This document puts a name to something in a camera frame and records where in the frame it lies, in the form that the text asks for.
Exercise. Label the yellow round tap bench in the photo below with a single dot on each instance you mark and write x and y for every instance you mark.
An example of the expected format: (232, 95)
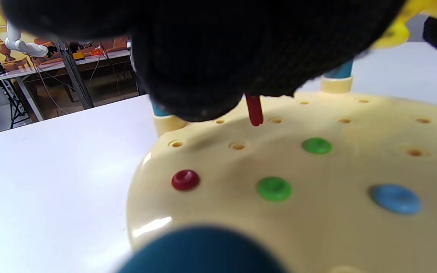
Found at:
(336, 235)

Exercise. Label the yellow toy hammer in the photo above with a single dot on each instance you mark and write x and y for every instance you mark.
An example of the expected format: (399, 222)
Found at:
(393, 36)

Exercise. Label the black truss stand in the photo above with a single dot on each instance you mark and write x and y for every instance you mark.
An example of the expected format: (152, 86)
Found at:
(2, 87)

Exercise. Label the brown wooden table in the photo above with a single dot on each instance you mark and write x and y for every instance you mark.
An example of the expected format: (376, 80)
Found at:
(101, 62)

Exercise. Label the red toy nail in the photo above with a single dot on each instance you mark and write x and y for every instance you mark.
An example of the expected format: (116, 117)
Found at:
(254, 112)
(185, 180)

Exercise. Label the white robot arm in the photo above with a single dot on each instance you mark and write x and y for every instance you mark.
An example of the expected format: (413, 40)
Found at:
(25, 47)

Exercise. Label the blue toy nail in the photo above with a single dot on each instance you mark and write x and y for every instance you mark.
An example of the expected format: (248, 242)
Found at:
(396, 199)

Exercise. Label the grey robot stand pole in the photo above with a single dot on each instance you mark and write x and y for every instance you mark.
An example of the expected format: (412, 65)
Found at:
(74, 76)

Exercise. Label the green toy nail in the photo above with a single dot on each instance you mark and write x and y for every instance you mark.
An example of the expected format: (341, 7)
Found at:
(317, 146)
(274, 188)

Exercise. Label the person's left hand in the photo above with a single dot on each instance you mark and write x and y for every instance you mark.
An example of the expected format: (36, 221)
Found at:
(222, 57)

